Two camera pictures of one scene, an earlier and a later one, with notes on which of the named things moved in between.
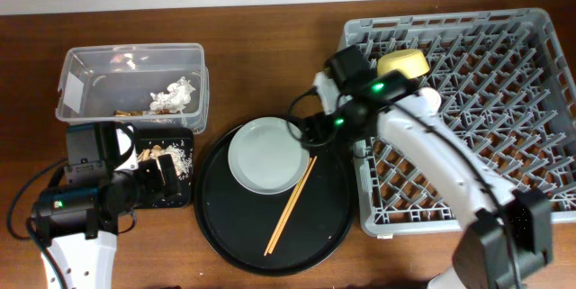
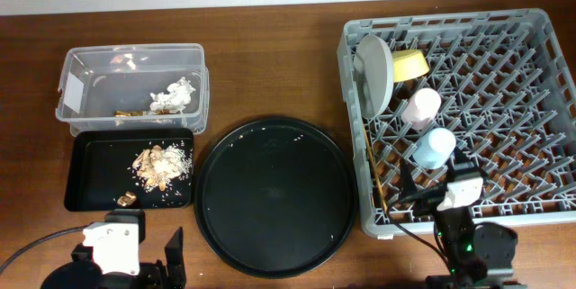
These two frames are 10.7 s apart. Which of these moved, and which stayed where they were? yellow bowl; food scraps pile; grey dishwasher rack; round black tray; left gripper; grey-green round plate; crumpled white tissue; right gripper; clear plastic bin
Moved: right gripper; left gripper; grey-green round plate
Stayed: yellow bowl; round black tray; clear plastic bin; food scraps pile; grey dishwasher rack; crumpled white tissue
